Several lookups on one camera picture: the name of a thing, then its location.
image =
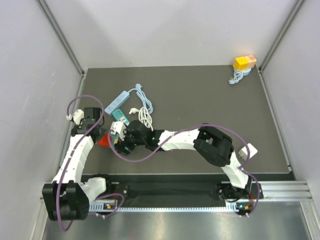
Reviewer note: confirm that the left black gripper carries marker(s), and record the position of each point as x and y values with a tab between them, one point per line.
102	133

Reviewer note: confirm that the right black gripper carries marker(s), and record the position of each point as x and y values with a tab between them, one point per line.
121	145

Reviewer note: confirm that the red plug adapter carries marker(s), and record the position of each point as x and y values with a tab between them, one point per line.
104	141

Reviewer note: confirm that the teal triangular power strip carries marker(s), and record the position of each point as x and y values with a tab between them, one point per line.
119	148

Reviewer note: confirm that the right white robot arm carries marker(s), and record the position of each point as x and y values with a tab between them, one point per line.
212	144

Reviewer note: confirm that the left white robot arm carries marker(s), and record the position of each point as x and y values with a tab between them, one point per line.
67	198

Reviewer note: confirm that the yellow cube socket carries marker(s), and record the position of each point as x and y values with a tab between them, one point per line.
240	63

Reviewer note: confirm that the orange cube socket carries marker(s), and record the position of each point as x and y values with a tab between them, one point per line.
251	61

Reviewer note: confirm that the teal rectangular power strip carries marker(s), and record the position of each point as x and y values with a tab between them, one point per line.
120	117

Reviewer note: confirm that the light blue power strip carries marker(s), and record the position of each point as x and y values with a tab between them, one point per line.
117	102

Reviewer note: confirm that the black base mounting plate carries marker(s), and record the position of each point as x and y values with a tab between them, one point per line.
215	191

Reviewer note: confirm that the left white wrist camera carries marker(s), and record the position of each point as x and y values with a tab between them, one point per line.
76	117

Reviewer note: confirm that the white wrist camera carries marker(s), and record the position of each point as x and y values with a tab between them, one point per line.
118	128
76	117

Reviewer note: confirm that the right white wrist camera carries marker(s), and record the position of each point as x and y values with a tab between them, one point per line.
118	128

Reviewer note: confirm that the grey slotted cable duct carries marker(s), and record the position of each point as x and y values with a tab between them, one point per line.
99	207

